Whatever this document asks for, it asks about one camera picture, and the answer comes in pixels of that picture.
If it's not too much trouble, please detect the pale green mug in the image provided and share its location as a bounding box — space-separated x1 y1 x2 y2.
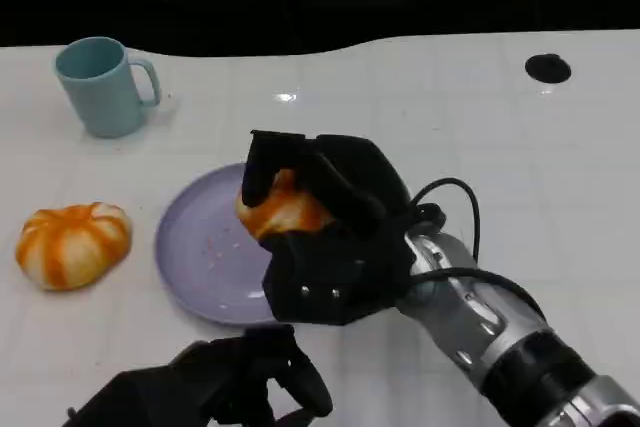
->
54 36 162 139

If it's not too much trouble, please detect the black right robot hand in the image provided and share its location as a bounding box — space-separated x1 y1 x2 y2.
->
239 129 418 327

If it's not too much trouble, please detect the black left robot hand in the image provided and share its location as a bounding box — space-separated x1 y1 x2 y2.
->
62 324 334 427

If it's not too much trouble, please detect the black table cable hole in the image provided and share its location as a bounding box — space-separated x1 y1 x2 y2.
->
524 53 572 83

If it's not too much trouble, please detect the orange and white bread roll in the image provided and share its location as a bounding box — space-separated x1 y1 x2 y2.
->
14 201 133 292
235 168 335 242

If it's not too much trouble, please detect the lilac plate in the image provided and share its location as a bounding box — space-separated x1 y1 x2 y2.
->
154 162 281 326

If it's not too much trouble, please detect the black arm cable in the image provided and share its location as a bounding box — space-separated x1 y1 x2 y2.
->
407 177 547 321

